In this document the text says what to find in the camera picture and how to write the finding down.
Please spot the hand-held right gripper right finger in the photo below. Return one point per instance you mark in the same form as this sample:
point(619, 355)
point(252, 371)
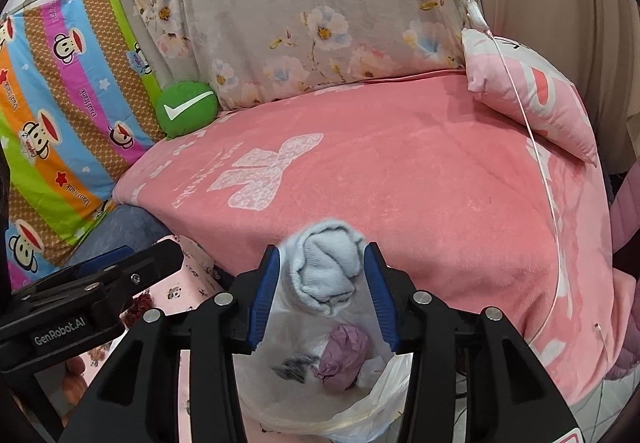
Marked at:
point(380, 298)

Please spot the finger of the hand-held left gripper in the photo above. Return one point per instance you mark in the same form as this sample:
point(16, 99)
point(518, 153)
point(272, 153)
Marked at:
point(100, 259)
point(145, 263)

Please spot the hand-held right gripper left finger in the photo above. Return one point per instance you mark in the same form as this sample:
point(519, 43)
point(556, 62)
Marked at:
point(262, 295)

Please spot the white plastic bag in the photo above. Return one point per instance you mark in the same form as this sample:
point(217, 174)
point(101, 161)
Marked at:
point(295, 335)

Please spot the light blue sock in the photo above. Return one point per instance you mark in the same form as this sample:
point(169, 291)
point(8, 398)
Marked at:
point(325, 263)

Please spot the blue cushion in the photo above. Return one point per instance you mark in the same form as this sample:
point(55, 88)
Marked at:
point(125, 228)

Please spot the pink panda print cloth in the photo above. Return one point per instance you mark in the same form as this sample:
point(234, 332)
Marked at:
point(192, 283)

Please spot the purple crumpled cloth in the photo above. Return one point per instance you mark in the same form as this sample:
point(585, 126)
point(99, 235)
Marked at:
point(342, 353)

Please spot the black patterned wrapper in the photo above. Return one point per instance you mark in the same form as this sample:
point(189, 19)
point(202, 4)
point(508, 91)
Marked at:
point(292, 368)

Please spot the pink bow print blanket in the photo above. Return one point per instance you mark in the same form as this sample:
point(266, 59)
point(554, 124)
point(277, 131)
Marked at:
point(400, 173)

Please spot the green check mark cushion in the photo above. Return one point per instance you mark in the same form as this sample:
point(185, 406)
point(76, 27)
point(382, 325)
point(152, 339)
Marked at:
point(185, 110)

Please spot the striped monkey print quilt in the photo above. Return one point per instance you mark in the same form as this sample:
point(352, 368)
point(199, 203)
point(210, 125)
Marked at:
point(65, 98)

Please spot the pink white pillow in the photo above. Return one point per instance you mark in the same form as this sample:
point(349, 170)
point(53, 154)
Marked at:
point(525, 88)

